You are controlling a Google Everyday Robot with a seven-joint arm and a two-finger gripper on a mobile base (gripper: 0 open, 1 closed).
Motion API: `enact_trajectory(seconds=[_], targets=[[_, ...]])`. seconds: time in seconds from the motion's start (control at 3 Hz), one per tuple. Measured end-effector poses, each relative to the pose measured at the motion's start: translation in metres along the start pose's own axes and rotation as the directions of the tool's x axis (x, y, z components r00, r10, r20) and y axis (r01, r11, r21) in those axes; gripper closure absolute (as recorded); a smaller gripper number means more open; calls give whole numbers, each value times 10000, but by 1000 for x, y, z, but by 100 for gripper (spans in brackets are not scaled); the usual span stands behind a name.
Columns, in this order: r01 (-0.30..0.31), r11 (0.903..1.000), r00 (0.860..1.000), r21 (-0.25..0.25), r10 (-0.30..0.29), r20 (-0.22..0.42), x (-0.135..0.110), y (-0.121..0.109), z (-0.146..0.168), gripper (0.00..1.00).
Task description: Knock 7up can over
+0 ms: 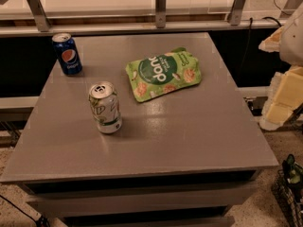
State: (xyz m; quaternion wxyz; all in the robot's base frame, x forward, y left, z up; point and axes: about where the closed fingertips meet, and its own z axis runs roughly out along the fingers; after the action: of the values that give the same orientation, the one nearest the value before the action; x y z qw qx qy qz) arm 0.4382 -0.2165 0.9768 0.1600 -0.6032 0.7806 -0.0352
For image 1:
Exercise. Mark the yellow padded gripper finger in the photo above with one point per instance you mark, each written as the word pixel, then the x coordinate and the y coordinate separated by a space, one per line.
pixel 285 95
pixel 272 43

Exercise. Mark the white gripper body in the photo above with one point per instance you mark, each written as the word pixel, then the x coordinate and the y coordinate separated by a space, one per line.
pixel 294 43

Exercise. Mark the white green 7up can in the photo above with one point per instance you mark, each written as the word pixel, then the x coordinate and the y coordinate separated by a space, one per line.
pixel 104 105

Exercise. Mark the blue Pepsi can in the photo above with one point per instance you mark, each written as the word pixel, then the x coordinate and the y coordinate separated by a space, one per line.
pixel 67 53

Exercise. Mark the green snack bag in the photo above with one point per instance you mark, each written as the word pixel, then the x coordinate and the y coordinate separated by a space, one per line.
pixel 162 74

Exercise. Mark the metal bracket right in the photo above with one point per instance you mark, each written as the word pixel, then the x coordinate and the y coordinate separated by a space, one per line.
pixel 234 17

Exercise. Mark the metal bracket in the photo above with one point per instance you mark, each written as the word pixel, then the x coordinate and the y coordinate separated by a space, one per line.
pixel 160 13
pixel 234 17
pixel 39 16

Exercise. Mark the black wire basket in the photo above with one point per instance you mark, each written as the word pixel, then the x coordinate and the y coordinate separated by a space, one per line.
pixel 288 191

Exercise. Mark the metal bracket middle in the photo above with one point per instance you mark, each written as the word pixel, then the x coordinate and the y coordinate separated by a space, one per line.
pixel 160 13

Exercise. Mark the metal bracket left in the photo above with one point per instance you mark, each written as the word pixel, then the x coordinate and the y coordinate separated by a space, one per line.
pixel 39 16

